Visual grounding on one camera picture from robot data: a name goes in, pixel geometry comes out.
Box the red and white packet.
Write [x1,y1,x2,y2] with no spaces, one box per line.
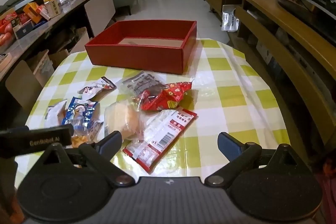
[123,108,198,172]

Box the wooden cabinet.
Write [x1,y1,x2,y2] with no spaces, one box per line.
[206,0,336,146]

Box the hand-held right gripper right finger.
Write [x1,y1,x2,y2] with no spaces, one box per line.
[205,132,298,186]

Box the clear packet with dark label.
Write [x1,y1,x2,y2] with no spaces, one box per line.
[117,70,168,106]

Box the red fruit pile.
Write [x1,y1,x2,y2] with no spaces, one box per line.
[0,11,16,46]

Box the large cardboard box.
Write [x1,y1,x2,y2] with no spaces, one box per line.
[49,27,90,67]

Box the blue snack packet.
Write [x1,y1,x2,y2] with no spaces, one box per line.
[62,97,104,135]

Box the black box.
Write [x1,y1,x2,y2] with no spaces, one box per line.
[14,22,34,39]

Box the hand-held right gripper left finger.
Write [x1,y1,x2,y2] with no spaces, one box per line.
[41,131,135,187]

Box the white chicken leg packet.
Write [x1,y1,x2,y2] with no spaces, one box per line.
[78,76,117,102]

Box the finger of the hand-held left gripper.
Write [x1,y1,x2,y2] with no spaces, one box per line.
[0,126,30,136]

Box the white snack packet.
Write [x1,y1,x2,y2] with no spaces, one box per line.
[45,99,68,128]

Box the red crisp packet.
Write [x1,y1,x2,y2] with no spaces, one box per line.
[140,81,193,111]

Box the red cardboard box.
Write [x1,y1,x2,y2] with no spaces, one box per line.
[84,20,197,75]

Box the long grey sideboard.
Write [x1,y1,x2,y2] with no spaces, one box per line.
[0,0,116,83]

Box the clear bread packet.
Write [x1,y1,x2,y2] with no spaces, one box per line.
[104,99,147,142]

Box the green checked tablecloth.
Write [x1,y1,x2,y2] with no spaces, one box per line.
[14,39,292,180]

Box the silver foil bag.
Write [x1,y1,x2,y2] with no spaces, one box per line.
[221,5,240,32]

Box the black television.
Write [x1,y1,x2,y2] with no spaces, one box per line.
[266,0,336,39]

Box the orange box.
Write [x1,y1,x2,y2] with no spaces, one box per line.
[22,2,44,24]

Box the white carton box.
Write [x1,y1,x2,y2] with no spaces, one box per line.
[43,0,62,20]

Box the small cardboard box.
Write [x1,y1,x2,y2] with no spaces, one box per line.
[5,60,42,109]

